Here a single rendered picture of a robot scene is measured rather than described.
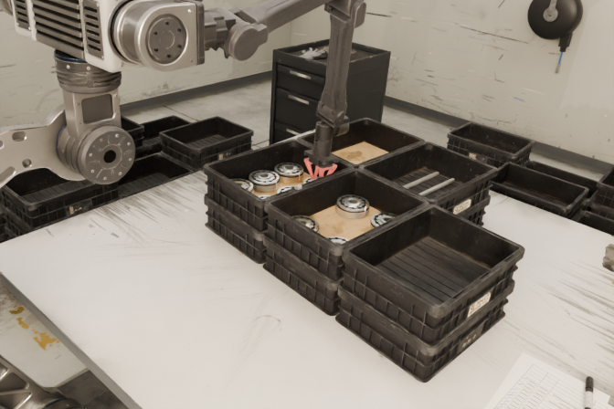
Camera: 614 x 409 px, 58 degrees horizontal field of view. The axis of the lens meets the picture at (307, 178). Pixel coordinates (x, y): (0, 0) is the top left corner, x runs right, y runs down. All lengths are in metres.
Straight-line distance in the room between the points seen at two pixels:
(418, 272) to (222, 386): 0.58
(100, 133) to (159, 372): 0.56
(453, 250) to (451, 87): 3.51
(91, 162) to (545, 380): 1.19
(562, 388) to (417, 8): 4.06
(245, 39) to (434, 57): 4.00
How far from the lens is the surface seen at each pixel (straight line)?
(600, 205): 3.04
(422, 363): 1.38
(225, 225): 1.79
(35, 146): 1.41
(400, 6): 5.25
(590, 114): 4.72
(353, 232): 1.66
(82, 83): 1.29
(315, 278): 1.50
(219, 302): 1.58
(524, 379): 1.52
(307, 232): 1.46
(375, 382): 1.40
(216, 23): 1.15
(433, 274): 1.55
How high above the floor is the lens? 1.69
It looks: 26 degrees down
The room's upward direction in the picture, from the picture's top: 4 degrees clockwise
